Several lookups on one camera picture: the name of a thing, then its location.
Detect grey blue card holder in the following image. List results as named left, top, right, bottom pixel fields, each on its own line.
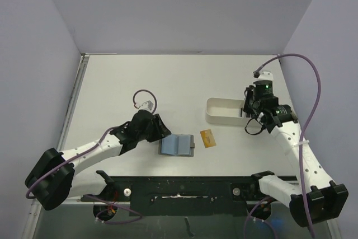
left=158, top=134, right=195, bottom=157

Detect white plastic tray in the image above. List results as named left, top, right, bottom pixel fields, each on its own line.
left=205, top=97, right=251, bottom=127

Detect gold VIP card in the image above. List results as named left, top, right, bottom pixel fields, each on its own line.
left=200, top=129, right=216, bottom=148

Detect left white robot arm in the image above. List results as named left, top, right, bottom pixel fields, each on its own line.
left=25, top=110, right=172, bottom=210

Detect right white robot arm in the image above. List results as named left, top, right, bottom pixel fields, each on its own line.
left=243, top=80, right=348, bottom=227

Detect stack of dark cards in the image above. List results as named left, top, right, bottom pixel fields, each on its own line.
left=239, top=107, right=255, bottom=118

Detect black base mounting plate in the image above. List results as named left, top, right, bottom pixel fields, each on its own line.
left=81, top=176, right=297, bottom=217

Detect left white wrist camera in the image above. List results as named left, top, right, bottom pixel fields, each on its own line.
left=134, top=100, right=154, bottom=113

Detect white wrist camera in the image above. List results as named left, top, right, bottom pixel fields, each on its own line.
left=134, top=100, right=154, bottom=113
left=253, top=69, right=274, bottom=82

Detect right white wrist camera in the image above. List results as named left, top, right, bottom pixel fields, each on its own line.
left=253, top=69, right=274, bottom=82

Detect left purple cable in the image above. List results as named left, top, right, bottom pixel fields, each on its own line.
left=25, top=90, right=157, bottom=225

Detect left aluminium rail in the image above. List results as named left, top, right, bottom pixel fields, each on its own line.
left=56, top=54, right=90, bottom=152

